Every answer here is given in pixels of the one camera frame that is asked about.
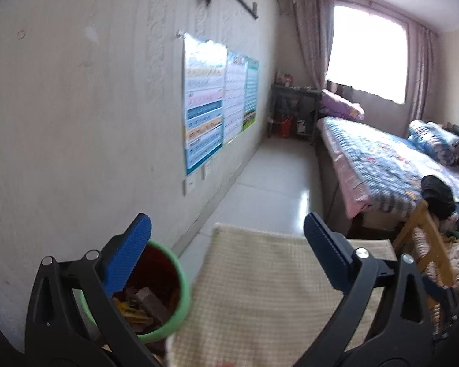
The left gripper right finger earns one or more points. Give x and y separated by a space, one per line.
401 331

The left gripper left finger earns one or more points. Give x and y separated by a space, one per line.
72 319

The large yellow snack bag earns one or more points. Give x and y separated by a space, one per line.
137 318

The dark brown wrapper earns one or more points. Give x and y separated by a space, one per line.
152 304

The wooden chair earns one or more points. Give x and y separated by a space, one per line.
421 234

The red bin with green rim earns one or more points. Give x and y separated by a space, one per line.
168 286

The black clothing pile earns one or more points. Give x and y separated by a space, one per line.
438 196

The yellow checkered table cloth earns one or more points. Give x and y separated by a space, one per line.
259 299

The bed with plaid quilt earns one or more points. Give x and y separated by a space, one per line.
378 170

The blue floral pillow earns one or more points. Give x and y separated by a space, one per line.
434 141

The red bucket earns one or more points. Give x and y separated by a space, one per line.
285 127

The purple pillow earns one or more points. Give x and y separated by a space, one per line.
335 105

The black metal shelf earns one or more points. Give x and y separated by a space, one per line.
301 103

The right purple curtain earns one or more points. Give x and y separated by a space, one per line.
423 47

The purple curtain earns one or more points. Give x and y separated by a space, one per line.
315 29
423 47

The left purple curtain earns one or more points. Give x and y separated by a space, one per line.
315 29

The white wall socket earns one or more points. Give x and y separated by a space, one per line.
189 184

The green chart wall poster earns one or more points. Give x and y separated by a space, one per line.
251 95

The white chart wall poster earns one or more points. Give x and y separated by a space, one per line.
233 102

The blue pinyin wall poster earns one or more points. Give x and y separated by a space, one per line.
204 67

